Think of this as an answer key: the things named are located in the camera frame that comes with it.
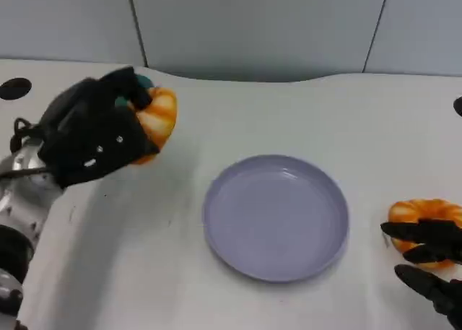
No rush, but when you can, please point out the lilac plate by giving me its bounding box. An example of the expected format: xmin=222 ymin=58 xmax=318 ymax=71
xmin=201 ymin=154 xmax=350 ymax=283

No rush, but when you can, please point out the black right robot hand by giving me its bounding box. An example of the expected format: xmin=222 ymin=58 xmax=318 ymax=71
xmin=380 ymin=217 xmax=462 ymax=330

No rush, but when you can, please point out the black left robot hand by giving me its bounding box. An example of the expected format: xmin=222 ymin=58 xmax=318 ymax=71
xmin=38 ymin=66 xmax=162 ymax=189

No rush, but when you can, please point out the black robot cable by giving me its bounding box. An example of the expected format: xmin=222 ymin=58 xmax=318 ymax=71
xmin=0 ymin=117 xmax=51 ymax=179

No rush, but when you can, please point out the orange white toy bread roll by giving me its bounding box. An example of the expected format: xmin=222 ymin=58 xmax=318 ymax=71
xmin=128 ymin=87 xmax=178 ymax=165
xmin=388 ymin=199 xmax=462 ymax=269

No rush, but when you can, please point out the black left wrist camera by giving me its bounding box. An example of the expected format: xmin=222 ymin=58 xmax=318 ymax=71
xmin=38 ymin=77 xmax=101 ymax=131

